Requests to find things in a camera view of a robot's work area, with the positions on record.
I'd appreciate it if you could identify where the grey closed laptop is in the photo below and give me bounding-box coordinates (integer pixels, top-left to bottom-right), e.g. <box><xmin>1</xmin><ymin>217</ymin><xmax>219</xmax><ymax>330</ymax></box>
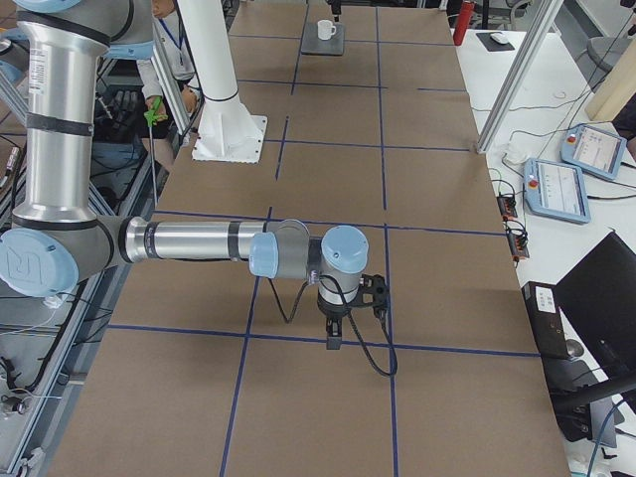
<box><xmin>300</xmin><ymin>22</ymin><xmax>346</xmax><ymax>57</ymax></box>

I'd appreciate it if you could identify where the blue teach pendant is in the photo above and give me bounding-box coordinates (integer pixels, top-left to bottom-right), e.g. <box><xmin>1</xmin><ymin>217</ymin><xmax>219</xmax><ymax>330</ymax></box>
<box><xmin>560</xmin><ymin>124</ymin><xmax>627</xmax><ymax>181</ymax></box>
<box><xmin>524</xmin><ymin>158</ymin><xmax>591</xmax><ymax>224</ymax></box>

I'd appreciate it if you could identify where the white cup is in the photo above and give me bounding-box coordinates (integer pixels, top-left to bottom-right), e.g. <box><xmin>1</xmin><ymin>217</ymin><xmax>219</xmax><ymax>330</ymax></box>
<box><xmin>316</xmin><ymin>19</ymin><xmax>337</xmax><ymax>41</ymax></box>

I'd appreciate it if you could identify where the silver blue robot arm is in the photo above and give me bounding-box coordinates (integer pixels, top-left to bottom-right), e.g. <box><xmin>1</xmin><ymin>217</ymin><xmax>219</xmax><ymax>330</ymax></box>
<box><xmin>1</xmin><ymin>1</ymin><xmax>369</xmax><ymax>350</ymax></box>

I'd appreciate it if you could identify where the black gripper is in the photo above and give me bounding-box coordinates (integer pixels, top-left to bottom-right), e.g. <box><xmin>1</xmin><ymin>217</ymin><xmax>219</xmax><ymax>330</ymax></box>
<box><xmin>318</xmin><ymin>295</ymin><xmax>352</xmax><ymax>350</ymax></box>

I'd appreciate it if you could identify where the white pedestal column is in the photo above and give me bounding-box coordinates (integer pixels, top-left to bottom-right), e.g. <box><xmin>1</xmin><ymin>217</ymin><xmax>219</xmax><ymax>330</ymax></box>
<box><xmin>178</xmin><ymin>0</ymin><xmax>267</xmax><ymax>164</ymax></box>

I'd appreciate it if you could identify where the red bottle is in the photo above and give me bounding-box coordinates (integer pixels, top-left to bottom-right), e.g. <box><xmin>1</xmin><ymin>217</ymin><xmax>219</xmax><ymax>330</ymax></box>
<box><xmin>453</xmin><ymin>0</ymin><xmax>475</xmax><ymax>46</ymax></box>

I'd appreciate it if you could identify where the black mouse pad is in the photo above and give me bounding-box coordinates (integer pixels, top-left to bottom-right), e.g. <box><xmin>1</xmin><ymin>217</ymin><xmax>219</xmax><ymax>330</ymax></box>
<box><xmin>476</xmin><ymin>31</ymin><xmax>515</xmax><ymax>52</ymax></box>

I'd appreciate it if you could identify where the white computer mouse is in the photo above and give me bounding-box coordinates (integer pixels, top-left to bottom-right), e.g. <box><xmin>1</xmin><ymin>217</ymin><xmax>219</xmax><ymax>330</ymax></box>
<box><xmin>490</xmin><ymin>32</ymin><xmax>509</xmax><ymax>45</ymax></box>

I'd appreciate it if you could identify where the aluminium frame post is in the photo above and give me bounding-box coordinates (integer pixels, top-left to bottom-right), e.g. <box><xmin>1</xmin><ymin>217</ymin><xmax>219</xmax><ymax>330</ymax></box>
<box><xmin>476</xmin><ymin>0</ymin><xmax>563</xmax><ymax>154</ymax></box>

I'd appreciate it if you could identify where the orange black connector block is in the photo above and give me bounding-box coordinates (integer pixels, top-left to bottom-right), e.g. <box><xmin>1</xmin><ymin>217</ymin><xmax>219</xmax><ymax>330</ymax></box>
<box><xmin>496</xmin><ymin>195</ymin><xmax>518</xmax><ymax>222</ymax></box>

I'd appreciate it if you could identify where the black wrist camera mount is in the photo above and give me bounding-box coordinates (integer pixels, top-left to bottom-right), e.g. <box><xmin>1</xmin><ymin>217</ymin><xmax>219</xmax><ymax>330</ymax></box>
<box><xmin>351</xmin><ymin>274</ymin><xmax>390</xmax><ymax>321</ymax></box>

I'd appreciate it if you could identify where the black laptop screen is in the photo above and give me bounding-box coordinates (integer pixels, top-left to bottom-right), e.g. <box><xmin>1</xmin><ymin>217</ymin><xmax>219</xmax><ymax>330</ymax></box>
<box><xmin>549</xmin><ymin>232</ymin><xmax>635</xmax><ymax>378</ymax></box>

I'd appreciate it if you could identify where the person in white shirt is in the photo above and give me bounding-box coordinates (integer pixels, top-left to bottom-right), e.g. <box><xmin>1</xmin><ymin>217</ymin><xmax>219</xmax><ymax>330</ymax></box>
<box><xmin>137</xmin><ymin>0</ymin><xmax>200</xmax><ymax>113</ymax></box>

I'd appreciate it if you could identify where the blue teach pendant near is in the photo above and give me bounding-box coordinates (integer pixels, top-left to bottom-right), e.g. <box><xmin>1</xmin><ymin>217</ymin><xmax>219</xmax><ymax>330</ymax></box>
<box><xmin>524</xmin><ymin>158</ymin><xmax>591</xmax><ymax>224</ymax></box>

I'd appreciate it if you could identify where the black computer box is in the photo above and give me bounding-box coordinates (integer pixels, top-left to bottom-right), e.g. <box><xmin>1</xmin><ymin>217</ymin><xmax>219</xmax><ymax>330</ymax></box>
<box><xmin>522</xmin><ymin>281</ymin><xmax>617</xmax><ymax>448</ymax></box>

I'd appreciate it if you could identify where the grey office chair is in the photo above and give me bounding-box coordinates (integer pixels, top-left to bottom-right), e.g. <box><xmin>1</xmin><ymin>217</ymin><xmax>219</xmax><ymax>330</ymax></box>
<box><xmin>586</xmin><ymin>37</ymin><xmax>631</xmax><ymax>73</ymax></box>

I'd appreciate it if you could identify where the green tool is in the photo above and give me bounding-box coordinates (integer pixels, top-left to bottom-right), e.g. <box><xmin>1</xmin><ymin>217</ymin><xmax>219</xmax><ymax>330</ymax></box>
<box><xmin>144</xmin><ymin>96</ymin><xmax>168</xmax><ymax>127</ymax></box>

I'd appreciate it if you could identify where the blue teach pendant far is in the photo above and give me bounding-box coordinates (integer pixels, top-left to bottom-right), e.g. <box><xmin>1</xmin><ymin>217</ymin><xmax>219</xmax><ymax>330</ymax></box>
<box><xmin>560</xmin><ymin>124</ymin><xmax>627</xmax><ymax>181</ymax></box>

